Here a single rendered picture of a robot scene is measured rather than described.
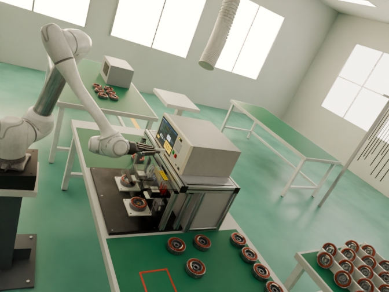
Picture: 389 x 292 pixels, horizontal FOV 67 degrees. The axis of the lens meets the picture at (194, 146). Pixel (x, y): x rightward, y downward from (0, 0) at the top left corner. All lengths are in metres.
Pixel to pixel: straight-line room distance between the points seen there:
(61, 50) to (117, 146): 0.54
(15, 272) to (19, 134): 1.05
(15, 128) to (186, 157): 0.94
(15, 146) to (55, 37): 0.66
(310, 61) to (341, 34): 1.01
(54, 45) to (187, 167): 0.93
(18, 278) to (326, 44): 8.62
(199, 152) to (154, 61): 5.12
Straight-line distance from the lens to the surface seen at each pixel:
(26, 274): 2.51
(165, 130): 1.97
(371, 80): 8.32
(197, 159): 1.76
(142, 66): 6.68
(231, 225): 2.24
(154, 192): 1.89
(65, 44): 1.63
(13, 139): 1.88
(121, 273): 1.62
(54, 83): 1.87
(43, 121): 1.99
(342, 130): 8.39
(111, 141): 1.46
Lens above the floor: 1.98
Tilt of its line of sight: 23 degrees down
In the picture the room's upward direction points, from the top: 23 degrees clockwise
